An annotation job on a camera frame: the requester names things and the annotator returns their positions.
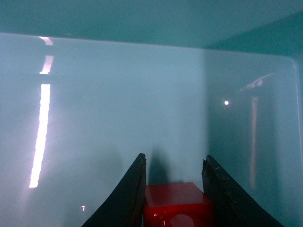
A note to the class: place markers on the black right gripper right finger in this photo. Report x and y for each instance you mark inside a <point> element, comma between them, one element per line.
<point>233,206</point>

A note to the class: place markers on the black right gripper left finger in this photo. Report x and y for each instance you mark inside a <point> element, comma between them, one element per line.
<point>124,206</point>

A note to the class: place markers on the red toy block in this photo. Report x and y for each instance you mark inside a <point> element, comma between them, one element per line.
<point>177,205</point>

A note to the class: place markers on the teal plastic box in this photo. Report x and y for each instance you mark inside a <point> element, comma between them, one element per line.
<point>86,85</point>

